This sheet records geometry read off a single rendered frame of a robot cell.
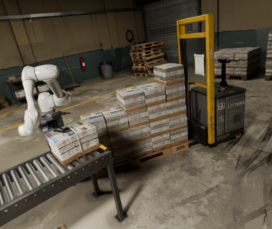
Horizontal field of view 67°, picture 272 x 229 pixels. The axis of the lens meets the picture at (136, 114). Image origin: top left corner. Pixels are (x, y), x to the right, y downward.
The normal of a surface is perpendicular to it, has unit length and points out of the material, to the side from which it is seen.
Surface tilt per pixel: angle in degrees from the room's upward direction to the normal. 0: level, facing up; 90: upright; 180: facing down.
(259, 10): 90
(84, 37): 90
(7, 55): 90
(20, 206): 90
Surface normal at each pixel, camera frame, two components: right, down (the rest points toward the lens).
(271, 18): -0.76, 0.34
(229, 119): 0.32, 0.30
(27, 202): 0.63, 0.19
